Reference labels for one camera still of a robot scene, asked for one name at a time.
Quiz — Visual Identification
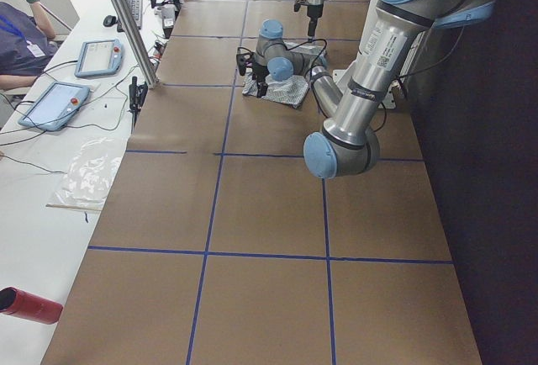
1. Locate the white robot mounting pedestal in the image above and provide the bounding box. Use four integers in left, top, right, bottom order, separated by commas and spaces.
332, 0, 398, 110

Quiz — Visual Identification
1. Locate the seated person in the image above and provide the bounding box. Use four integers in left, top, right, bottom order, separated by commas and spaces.
1, 0, 57, 90

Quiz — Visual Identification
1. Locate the upper teach pendant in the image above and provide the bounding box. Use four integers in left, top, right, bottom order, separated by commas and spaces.
75, 39, 124, 78

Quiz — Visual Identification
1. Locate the aluminium frame post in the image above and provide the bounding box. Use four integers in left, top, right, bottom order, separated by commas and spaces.
111, 0, 158, 89

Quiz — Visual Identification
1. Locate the black gripper tool on desk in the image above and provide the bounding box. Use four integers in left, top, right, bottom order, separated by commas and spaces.
129, 76, 148, 131

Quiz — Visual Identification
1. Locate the blue white striped polo shirt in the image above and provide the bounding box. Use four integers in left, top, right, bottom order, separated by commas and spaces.
242, 41, 327, 108

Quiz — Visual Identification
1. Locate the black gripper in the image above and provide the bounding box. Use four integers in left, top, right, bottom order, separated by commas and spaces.
293, 0, 324, 42
235, 47, 269, 98

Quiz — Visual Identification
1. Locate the black computer mouse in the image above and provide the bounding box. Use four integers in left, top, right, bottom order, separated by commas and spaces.
103, 15, 117, 28

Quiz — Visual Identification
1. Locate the black keyboard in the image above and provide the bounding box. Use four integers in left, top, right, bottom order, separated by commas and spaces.
125, 0, 144, 29

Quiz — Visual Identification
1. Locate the teach pendant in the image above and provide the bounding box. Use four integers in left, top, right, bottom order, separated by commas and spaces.
18, 82, 91, 131
75, 39, 124, 78

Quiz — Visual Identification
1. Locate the clear plastic bag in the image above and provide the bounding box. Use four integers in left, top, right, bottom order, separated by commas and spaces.
46, 137, 127, 212

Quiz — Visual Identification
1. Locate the lower teach pendant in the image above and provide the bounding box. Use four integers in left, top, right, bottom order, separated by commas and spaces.
18, 82, 91, 131

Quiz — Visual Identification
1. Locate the red cylinder bottle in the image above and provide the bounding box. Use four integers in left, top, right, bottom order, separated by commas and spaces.
1, 287, 63, 325

